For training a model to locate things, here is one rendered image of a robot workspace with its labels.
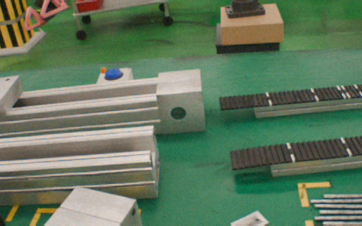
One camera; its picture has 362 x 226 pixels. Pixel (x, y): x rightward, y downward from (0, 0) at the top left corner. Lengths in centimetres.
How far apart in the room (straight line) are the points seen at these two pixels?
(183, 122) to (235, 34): 47
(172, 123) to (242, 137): 14
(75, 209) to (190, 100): 34
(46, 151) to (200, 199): 29
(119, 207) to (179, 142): 29
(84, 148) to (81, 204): 18
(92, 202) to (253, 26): 80
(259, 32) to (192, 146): 53
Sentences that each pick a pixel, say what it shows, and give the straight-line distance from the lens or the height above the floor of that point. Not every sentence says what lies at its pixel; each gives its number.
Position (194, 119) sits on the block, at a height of 81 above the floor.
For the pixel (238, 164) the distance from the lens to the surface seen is 68.
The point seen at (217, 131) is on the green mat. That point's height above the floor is 78.
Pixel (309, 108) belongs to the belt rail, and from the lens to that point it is 87.
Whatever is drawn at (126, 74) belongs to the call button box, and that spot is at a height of 84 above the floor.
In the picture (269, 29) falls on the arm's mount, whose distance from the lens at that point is 121.
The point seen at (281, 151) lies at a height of 81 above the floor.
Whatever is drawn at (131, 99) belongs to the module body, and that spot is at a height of 86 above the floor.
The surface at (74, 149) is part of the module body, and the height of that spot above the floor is 85.
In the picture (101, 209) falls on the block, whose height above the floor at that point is 87.
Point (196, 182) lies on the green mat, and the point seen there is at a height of 78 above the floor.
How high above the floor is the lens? 124
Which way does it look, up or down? 32 degrees down
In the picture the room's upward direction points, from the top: 8 degrees counter-clockwise
